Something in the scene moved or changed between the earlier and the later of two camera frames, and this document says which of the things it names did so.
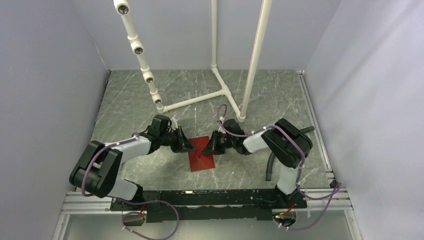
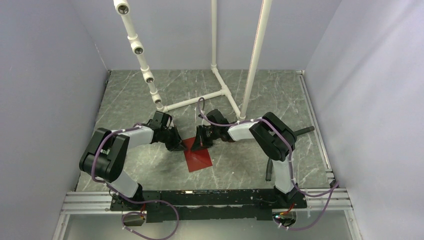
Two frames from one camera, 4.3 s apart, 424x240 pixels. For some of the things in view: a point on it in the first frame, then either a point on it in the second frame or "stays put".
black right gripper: x=212 y=147 -> x=200 y=143
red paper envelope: x=197 y=160 stays put
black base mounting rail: x=208 y=204 stays put
